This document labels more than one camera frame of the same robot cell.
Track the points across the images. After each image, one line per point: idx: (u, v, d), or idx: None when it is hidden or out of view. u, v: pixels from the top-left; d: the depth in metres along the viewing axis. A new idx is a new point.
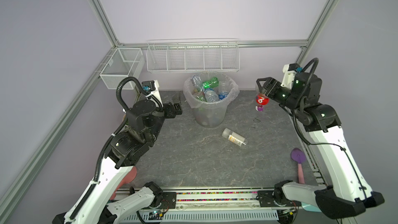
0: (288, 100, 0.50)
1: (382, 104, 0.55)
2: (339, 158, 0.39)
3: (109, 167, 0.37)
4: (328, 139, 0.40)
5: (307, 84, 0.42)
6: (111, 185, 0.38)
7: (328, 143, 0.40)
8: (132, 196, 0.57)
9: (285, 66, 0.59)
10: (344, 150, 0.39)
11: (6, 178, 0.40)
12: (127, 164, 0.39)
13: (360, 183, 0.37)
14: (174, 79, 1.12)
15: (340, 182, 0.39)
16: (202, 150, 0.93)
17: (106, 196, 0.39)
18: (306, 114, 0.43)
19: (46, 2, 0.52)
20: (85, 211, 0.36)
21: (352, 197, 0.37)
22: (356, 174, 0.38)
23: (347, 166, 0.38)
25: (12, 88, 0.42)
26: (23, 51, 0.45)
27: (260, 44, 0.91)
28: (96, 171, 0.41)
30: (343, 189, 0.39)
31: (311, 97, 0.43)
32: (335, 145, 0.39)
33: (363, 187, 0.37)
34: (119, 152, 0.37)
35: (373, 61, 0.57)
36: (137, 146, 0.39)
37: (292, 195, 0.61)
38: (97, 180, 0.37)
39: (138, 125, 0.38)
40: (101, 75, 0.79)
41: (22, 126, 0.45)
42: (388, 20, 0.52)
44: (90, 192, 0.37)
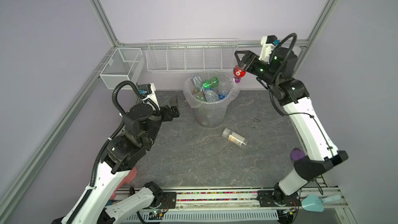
0: (265, 75, 0.52)
1: (382, 103, 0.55)
2: (307, 124, 0.44)
3: (105, 171, 0.37)
4: (298, 109, 0.44)
5: (283, 61, 0.44)
6: (108, 190, 0.38)
7: (298, 112, 0.44)
8: (131, 197, 0.57)
9: (263, 38, 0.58)
10: (313, 116, 0.45)
11: (6, 178, 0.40)
12: (123, 168, 0.38)
13: (329, 143, 0.43)
14: (174, 79, 1.12)
15: (311, 146, 0.44)
16: (202, 149, 0.93)
17: (103, 201, 0.39)
18: (279, 89, 0.47)
19: (46, 2, 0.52)
20: (82, 216, 0.36)
21: (321, 157, 0.42)
22: (325, 136, 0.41)
23: (315, 129, 0.43)
25: (12, 87, 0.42)
26: (24, 51, 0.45)
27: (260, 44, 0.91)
28: (92, 177, 0.38)
30: (314, 151, 0.44)
31: (286, 73, 0.45)
32: (304, 113, 0.44)
33: (330, 147, 0.43)
34: (116, 157, 0.37)
35: (373, 61, 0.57)
36: (133, 151, 0.39)
37: (289, 190, 0.61)
38: (93, 185, 0.37)
39: (134, 130, 0.38)
40: (101, 75, 0.79)
41: (22, 125, 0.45)
42: (388, 19, 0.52)
44: (87, 197, 0.36)
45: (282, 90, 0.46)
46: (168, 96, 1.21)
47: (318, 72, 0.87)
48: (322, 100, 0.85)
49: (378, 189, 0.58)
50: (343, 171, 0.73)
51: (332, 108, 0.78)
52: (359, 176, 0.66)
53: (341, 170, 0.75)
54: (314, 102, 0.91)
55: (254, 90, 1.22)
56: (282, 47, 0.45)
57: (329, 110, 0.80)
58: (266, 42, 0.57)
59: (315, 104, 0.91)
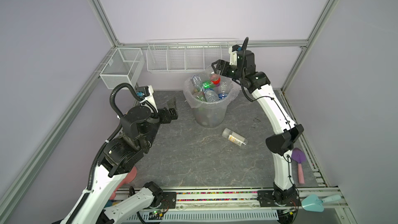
0: (236, 73, 0.64)
1: (383, 103, 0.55)
2: (269, 103, 0.54)
3: (103, 174, 0.37)
4: (262, 94, 0.55)
5: (243, 58, 0.58)
6: (106, 193, 0.38)
7: (261, 96, 0.55)
8: (130, 198, 0.57)
9: (229, 47, 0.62)
10: (273, 98, 0.55)
11: (6, 178, 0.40)
12: (121, 171, 0.38)
13: (287, 118, 0.54)
14: (174, 79, 1.12)
15: (273, 121, 0.54)
16: (202, 149, 0.93)
17: (100, 206, 0.39)
18: (246, 80, 0.58)
19: (45, 2, 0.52)
20: (80, 218, 0.36)
21: (281, 128, 0.52)
22: (284, 113, 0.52)
23: (275, 107, 0.54)
25: (11, 88, 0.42)
26: (23, 50, 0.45)
27: (261, 44, 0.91)
28: (89, 180, 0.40)
30: (275, 125, 0.54)
31: (250, 67, 0.59)
32: (267, 96, 0.55)
33: (288, 121, 0.53)
34: (113, 160, 0.37)
35: (373, 60, 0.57)
36: (131, 154, 0.38)
37: (281, 181, 0.64)
38: (90, 189, 0.36)
39: (132, 133, 0.38)
40: (101, 75, 0.79)
41: (21, 125, 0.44)
42: (388, 19, 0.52)
44: (84, 200, 0.36)
45: (249, 80, 0.57)
46: (168, 96, 1.21)
47: (318, 72, 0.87)
48: (322, 100, 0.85)
49: (378, 189, 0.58)
50: (343, 172, 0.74)
51: (332, 108, 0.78)
52: (359, 176, 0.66)
53: (341, 170, 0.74)
54: (314, 102, 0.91)
55: None
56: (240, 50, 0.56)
57: (329, 110, 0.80)
58: (231, 50, 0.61)
59: (315, 104, 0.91)
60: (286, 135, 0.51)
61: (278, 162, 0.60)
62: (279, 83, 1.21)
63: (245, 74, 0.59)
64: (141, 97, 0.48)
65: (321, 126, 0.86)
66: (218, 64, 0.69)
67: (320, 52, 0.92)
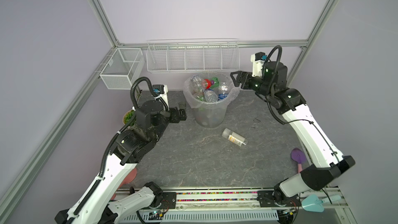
0: (261, 87, 0.54)
1: (382, 103, 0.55)
2: (308, 130, 0.44)
3: (114, 163, 0.38)
4: (296, 115, 0.45)
5: (274, 71, 0.47)
6: (116, 181, 0.39)
7: (297, 120, 0.45)
8: (133, 195, 0.57)
9: (250, 56, 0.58)
10: (312, 122, 0.45)
11: (5, 178, 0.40)
12: (132, 160, 0.40)
13: (332, 149, 0.42)
14: (174, 79, 1.12)
15: (315, 152, 0.43)
16: (202, 150, 0.93)
17: (110, 192, 0.40)
18: (276, 98, 0.48)
19: (46, 2, 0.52)
20: (89, 207, 0.36)
21: (326, 163, 0.41)
22: (328, 141, 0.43)
23: (317, 136, 0.43)
25: (10, 88, 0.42)
26: (23, 50, 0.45)
27: (264, 44, 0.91)
28: (101, 168, 0.39)
30: (319, 157, 0.42)
31: (280, 83, 0.48)
32: (304, 119, 0.45)
33: (335, 152, 0.42)
34: (125, 149, 0.39)
35: (373, 60, 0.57)
36: (143, 144, 0.41)
37: (290, 191, 0.61)
38: (102, 177, 0.38)
39: (146, 123, 0.40)
40: (101, 75, 0.79)
41: (20, 126, 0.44)
42: (388, 20, 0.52)
44: (95, 187, 0.37)
45: (278, 99, 0.48)
46: (168, 96, 1.21)
47: (318, 73, 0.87)
48: (322, 100, 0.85)
49: (378, 188, 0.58)
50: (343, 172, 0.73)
51: (332, 108, 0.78)
52: (359, 176, 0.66)
53: None
54: (314, 102, 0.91)
55: None
56: (269, 61, 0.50)
57: (329, 110, 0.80)
58: (254, 59, 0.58)
59: (315, 104, 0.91)
60: (333, 171, 0.40)
61: (302, 185, 0.53)
62: None
63: (274, 90, 0.49)
64: (157, 94, 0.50)
65: (322, 125, 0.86)
66: (239, 75, 0.59)
67: (320, 52, 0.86)
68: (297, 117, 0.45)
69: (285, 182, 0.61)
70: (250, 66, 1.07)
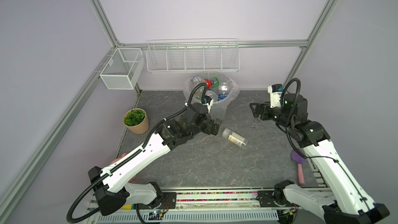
0: (281, 117, 0.54)
1: (383, 103, 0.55)
2: (333, 170, 0.41)
3: (157, 141, 0.44)
4: (320, 152, 0.43)
5: (293, 105, 0.48)
6: (151, 157, 0.43)
7: (320, 156, 0.43)
8: (141, 186, 0.58)
9: (268, 87, 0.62)
10: (337, 160, 0.42)
11: (5, 179, 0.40)
12: (170, 145, 0.45)
13: (362, 194, 0.39)
14: (174, 79, 1.12)
15: (342, 196, 0.40)
16: (202, 150, 0.93)
17: (142, 165, 0.43)
18: (297, 131, 0.47)
19: (45, 2, 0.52)
20: (123, 171, 0.40)
21: (355, 210, 0.37)
22: (356, 186, 0.40)
23: (343, 178, 0.40)
25: (9, 88, 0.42)
26: (23, 50, 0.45)
27: (264, 44, 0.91)
28: (144, 140, 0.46)
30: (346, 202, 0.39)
31: (300, 115, 0.48)
32: (328, 157, 0.43)
33: (365, 198, 0.38)
34: (168, 134, 0.45)
35: (374, 60, 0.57)
36: (183, 135, 0.46)
37: (293, 198, 0.60)
38: (143, 148, 0.43)
39: (192, 118, 0.47)
40: (101, 75, 0.79)
41: (20, 125, 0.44)
42: (389, 19, 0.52)
44: (134, 155, 0.42)
45: (299, 131, 0.47)
46: (168, 96, 1.21)
47: (318, 73, 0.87)
48: (322, 100, 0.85)
49: (378, 188, 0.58)
50: None
51: (332, 108, 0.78)
52: (359, 176, 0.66)
53: None
54: (314, 102, 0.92)
55: (254, 89, 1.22)
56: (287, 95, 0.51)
57: (329, 110, 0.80)
58: (271, 90, 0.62)
59: (315, 104, 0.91)
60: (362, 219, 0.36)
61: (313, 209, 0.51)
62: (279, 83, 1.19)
63: (295, 122, 0.49)
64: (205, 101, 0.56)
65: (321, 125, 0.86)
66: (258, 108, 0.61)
67: (319, 52, 0.91)
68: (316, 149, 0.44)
69: (293, 190, 0.63)
70: (250, 66, 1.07)
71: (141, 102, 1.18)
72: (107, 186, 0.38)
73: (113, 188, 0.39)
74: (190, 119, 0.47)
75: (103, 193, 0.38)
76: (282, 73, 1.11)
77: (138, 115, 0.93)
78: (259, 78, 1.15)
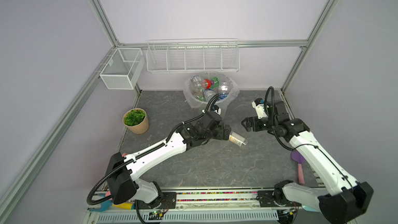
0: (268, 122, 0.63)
1: (383, 103, 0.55)
2: (314, 155, 0.46)
3: (178, 139, 0.50)
4: (301, 140, 0.49)
5: (273, 107, 0.58)
6: (171, 153, 0.48)
7: (301, 144, 0.49)
8: (145, 183, 0.59)
9: (251, 103, 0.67)
10: (317, 146, 0.48)
11: (5, 179, 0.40)
12: (187, 146, 0.50)
13: (343, 174, 0.42)
14: (174, 79, 1.12)
15: (326, 179, 0.43)
16: (202, 150, 0.93)
17: (160, 159, 0.47)
18: (281, 126, 0.55)
19: (45, 2, 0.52)
20: (146, 159, 0.44)
21: (338, 188, 0.40)
22: (338, 167, 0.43)
23: (325, 160, 0.45)
25: (9, 87, 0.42)
26: (23, 49, 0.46)
27: (261, 44, 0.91)
28: (168, 135, 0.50)
30: (330, 183, 0.42)
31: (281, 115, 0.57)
32: (309, 144, 0.48)
33: (346, 177, 0.42)
34: (188, 134, 0.51)
35: (374, 60, 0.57)
36: (200, 138, 0.52)
37: (292, 196, 0.61)
38: (166, 143, 0.48)
39: (208, 123, 0.53)
40: (101, 75, 0.79)
41: (19, 125, 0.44)
42: (388, 20, 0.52)
44: (158, 148, 0.47)
45: (282, 127, 0.54)
46: (168, 96, 1.21)
47: (318, 73, 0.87)
48: (322, 100, 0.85)
49: (379, 188, 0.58)
50: None
51: (332, 108, 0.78)
52: (359, 176, 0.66)
53: None
54: (314, 102, 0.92)
55: (254, 89, 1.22)
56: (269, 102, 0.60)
57: (329, 110, 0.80)
58: (255, 104, 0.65)
59: (315, 104, 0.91)
60: (349, 199, 0.38)
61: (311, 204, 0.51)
62: (279, 83, 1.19)
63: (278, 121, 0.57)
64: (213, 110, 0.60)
65: (321, 125, 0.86)
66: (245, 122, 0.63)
67: (319, 52, 0.91)
68: (298, 139, 0.50)
69: (292, 187, 0.63)
70: (250, 66, 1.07)
71: (141, 102, 1.18)
72: (130, 171, 0.41)
73: (133, 175, 0.41)
74: (205, 124, 0.54)
75: (124, 179, 0.39)
76: (282, 73, 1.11)
77: (138, 115, 0.93)
78: (259, 78, 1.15)
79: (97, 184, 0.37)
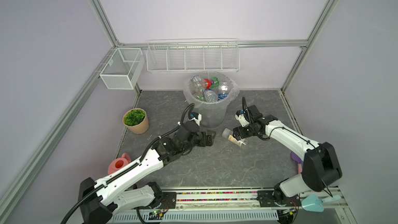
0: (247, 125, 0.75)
1: (383, 103, 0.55)
2: (283, 132, 0.56)
3: (154, 155, 0.49)
4: (270, 126, 0.60)
5: (245, 109, 0.72)
6: (147, 171, 0.47)
7: (271, 129, 0.59)
8: (131, 192, 0.56)
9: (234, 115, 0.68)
10: (283, 126, 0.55)
11: (4, 179, 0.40)
12: (164, 162, 0.49)
13: (308, 140, 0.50)
14: (174, 79, 1.12)
15: (295, 148, 0.50)
16: (202, 150, 0.93)
17: (137, 179, 0.46)
18: (255, 122, 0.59)
19: (46, 2, 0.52)
20: (118, 182, 0.42)
21: (304, 151, 0.47)
22: (302, 136, 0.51)
23: (291, 134, 0.54)
25: (8, 87, 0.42)
26: (23, 50, 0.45)
27: (260, 44, 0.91)
28: (142, 154, 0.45)
30: (299, 150, 0.48)
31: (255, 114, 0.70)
32: (275, 126, 0.60)
33: (309, 141, 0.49)
34: (163, 150, 0.50)
35: (374, 60, 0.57)
36: (176, 153, 0.52)
37: (289, 191, 0.61)
38: (140, 162, 0.47)
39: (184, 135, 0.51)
40: (101, 75, 0.79)
41: (19, 125, 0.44)
42: (388, 19, 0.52)
44: (131, 168, 0.45)
45: (256, 122, 0.65)
46: (168, 96, 1.21)
47: (318, 73, 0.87)
48: (322, 100, 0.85)
49: (379, 188, 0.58)
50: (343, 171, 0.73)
51: (332, 108, 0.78)
52: (359, 176, 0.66)
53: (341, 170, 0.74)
54: (314, 102, 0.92)
55: (254, 89, 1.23)
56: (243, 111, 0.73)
57: (329, 110, 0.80)
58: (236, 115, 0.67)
59: (315, 104, 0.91)
60: (314, 156, 0.44)
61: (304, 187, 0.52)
62: (279, 83, 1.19)
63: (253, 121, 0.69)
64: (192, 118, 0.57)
65: (320, 125, 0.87)
66: (233, 132, 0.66)
67: (318, 53, 0.91)
68: (270, 126, 0.60)
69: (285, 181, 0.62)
70: (250, 66, 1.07)
71: (141, 102, 1.18)
72: (100, 198, 0.39)
73: (105, 201, 0.40)
74: (183, 136, 0.52)
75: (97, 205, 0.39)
76: (282, 72, 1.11)
77: (138, 115, 0.93)
78: (259, 78, 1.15)
79: (65, 216, 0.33)
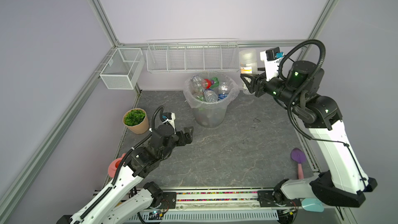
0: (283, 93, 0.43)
1: (382, 103, 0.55)
2: (341, 155, 0.37)
3: (127, 173, 0.45)
4: (331, 136, 0.36)
5: (308, 79, 0.36)
6: (123, 192, 0.44)
7: (330, 141, 0.37)
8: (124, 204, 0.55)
9: (261, 54, 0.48)
10: (347, 144, 0.38)
11: (4, 178, 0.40)
12: (141, 174, 0.46)
13: (360, 173, 0.38)
14: (174, 79, 1.12)
15: (341, 177, 0.39)
16: (202, 149, 0.93)
17: (115, 201, 0.44)
18: (309, 111, 0.37)
19: (46, 2, 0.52)
20: (94, 213, 0.40)
21: (353, 190, 0.37)
22: (357, 166, 0.38)
23: (349, 161, 0.37)
25: (8, 88, 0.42)
26: (25, 50, 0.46)
27: (259, 44, 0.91)
28: (114, 177, 0.45)
30: (345, 182, 0.38)
31: (311, 89, 0.36)
32: (339, 141, 0.37)
33: (363, 178, 0.38)
34: (138, 163, 0.46)
35: (373, 60, 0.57)
36: (153, 162, 0.48)
37: (292, 195, 0.60)
38: (113, 184, 0.43)
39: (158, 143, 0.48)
40: (102, 75, 0.79)
41: (20, 124, 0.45)
42: (387, 20, 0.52)
44: (105, 194, 0.42)
45: (311, 111, 0.37)
46: (168, 96, 1.21)
47: None
48: None
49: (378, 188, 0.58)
50: None
51: None
52: None
53: None
54: None
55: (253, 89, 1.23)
56: (301, 61, 0.38)
57: None
58: (267, 59, 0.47)
59: None
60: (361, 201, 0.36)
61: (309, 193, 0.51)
62: None
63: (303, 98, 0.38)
64: (165, 120, 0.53)
65: None
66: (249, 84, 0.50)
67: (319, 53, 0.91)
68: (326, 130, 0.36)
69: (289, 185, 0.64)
70: None
71: (141, 102, 1.18)
72: None
73: None
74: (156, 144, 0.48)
75: None
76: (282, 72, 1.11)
77: (138, 115, 0.93)
78: None
79: None
